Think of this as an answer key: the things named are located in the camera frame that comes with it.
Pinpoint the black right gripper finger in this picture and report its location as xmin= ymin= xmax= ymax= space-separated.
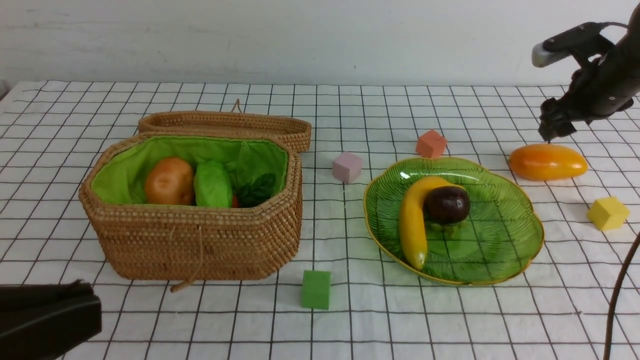
xmin=539 ymin=117 xmax=563 ymax=143
xmin=557 ymin=117 xmax=578 ymax=138

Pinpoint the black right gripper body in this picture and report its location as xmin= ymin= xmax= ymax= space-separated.
xmin=539 ymin=50 xmax=639 ymax=125

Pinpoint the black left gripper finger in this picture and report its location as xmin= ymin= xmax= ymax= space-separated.
xmin=0 ymin=295 xmax=102 ymax=360
xmin=0 ymin=280 xmax=94 ymax=311

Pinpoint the orange yellow mango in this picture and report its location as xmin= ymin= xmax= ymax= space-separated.
xmin=508 ymin=143 xmax=589 ymax=182

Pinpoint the dark purple mangosteen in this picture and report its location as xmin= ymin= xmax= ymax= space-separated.
xmin=423 ymin=186 xmax=471 ymax=224

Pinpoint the yellow banana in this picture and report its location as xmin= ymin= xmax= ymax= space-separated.
xmin=398 ymin=176 xmax=464 ymax=272

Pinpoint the orange brown potato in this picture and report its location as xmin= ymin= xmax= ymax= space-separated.
xmin=144 ymin=156 xmax=195 ymax=206

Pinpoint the light green vegetable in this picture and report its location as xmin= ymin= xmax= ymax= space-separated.
xmin=193 ymin=161 xmax=233 ymax=208

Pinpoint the orange red pepper green stem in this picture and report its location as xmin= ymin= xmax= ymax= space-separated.
xmin=231 ymin=173 xmax=277 ymax=208

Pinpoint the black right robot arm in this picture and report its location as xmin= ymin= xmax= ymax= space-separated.
xmin=531 ymin=7 xmax=640 ymax=142

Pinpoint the yellow foam cube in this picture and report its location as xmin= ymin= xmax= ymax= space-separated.
xmin=586 ymin=196 xmax=630 ymax=231

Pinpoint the green glass leaf plate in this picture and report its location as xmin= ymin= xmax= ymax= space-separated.
xmin=363 ymin=156 xmax=545 ymax=286

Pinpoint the orange foam cube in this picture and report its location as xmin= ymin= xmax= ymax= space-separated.
xmin=415 ymin=129 xmax=448 ymax=159

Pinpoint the woven wicker basket green lining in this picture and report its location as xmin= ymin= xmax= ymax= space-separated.
xmin=78 ymin=131 xmax=303 ymax=284

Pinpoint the white checkered tablecloth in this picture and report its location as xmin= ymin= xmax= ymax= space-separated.
xmin=0 ymin=80 xmax=639 ymax=360

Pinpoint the pink foam cube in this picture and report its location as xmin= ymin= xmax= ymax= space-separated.
xmin=332 ymin=152 xmax=362 ymax=183

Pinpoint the woven wicker basket lid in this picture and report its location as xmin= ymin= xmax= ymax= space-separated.
xmin=138 ymin=100 xmax=313 ymax=153

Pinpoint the green foam cube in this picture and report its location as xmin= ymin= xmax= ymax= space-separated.
xmin=301 ymin=269 xmax=332 ymax=310

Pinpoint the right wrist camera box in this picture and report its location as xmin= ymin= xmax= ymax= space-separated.
xmin=531 ymin=22 xmax=615 ymax=68

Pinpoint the black right camera cable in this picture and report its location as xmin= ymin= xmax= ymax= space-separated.
xmin=602 ymin=22 xmax=640 ymax=360

